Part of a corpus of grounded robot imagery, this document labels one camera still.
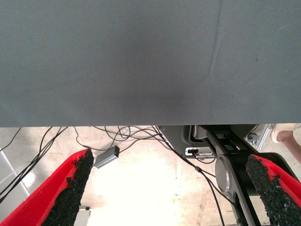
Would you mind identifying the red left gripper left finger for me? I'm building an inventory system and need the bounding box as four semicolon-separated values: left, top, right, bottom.
0;148;95;226

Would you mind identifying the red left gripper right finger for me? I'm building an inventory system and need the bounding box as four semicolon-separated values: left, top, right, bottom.
245;154;301;226

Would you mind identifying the light grey metal panel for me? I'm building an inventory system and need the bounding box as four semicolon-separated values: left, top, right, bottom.
0;150;32;206

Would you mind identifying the small grey floor box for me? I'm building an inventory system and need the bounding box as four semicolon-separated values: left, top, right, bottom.
75;206;92;226

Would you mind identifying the bare person leg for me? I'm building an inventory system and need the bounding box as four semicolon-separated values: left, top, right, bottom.
276;130;301;166

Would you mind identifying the aluminium extrusion profile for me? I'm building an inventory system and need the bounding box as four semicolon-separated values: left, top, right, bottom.
255;123;276;150

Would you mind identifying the grey caster wheel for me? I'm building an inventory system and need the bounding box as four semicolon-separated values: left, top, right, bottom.
244;131;260;145

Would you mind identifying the white sock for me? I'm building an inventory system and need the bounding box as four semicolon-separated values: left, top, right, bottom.
270;123;296;143

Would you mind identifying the small grey adapter box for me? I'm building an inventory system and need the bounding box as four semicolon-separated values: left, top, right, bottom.
94;145;121;170

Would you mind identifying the silver port plate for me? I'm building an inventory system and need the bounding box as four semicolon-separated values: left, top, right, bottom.
185;146;217;159

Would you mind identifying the dark grey table cloth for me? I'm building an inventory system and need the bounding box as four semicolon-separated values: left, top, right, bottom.
0;0;301;129

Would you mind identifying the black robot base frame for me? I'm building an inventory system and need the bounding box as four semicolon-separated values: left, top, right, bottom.
159;124;301;226

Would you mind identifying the black floor cable with ferrite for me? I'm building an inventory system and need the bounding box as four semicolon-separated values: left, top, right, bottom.
150;125;226;226

